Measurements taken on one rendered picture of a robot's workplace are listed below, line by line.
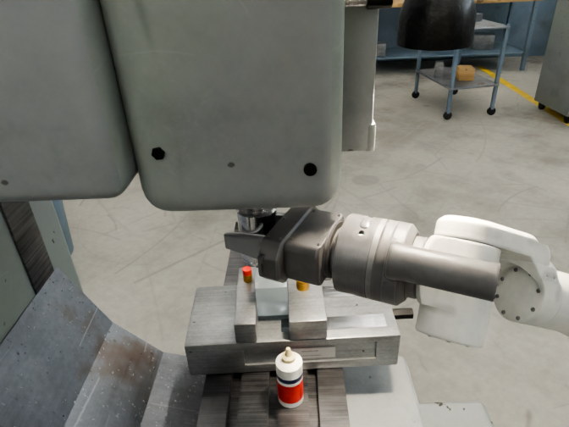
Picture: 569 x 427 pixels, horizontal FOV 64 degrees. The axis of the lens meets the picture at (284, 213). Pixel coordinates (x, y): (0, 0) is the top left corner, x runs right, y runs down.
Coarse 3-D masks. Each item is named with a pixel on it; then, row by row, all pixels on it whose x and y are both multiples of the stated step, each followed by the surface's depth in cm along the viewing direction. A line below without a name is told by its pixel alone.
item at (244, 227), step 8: (240, 224) 53; (248, 224) 52; (256, 224) 52; (264, 224) 52; (272, 224) 53; (248, 232) 53; (256, 232) 52; (264, 232) 53; (248, 256) 54; (256, 264) 55
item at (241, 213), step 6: (240, 210) 53; (246, 210) 52; (252, 210) 52; (258, 210) 52; (264, 210) 52; (270, 210) 52; (276, 210) 53; (240, 216) 52; (246, 216) 52; (252, 216) 51; (258, 216) 51; (264, 216) 52; (270, 216) 52; (246, 222) 52; (252, 222) 52; (258, 222) 52; (264, 222) 52
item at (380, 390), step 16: (352, 368) 87; (368, 368) 86; (384, 368) 86; (400, 368) 86; (352, 384) 83; (368, 384) 83; (384, 384) 83; (400, 384) 83; (352, 400) 80; (368, 400) 80; (384, 400) 80; (400, 400) 80; (416, 400) 80; (352, 416) 78; (368, 416) 78; (384, 416) 78; (400, 416) 77; (416, 416) 77
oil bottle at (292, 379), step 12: (288, 348) 66; (276, 360) 68; (288, 360) 67; (300, 360) 68; (276, 372) 68; (288, 372) 66; (300, 372) 67; (288, 384) 68; (300, 384) 69; (288, 396) 69; (300, 396) 70
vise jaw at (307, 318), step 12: (288, 288) 78; (312, 288) 78; (288, 300) 76; (300, 300) 75; (312, 300) 75; (300, 312) 73; (312, 312) 73; (324, 312) 73; (300, 324) 71; (312, 324) 72; (324, 324) 72; (300, 336) 73; (312, 336) 73; (324, 336) 73
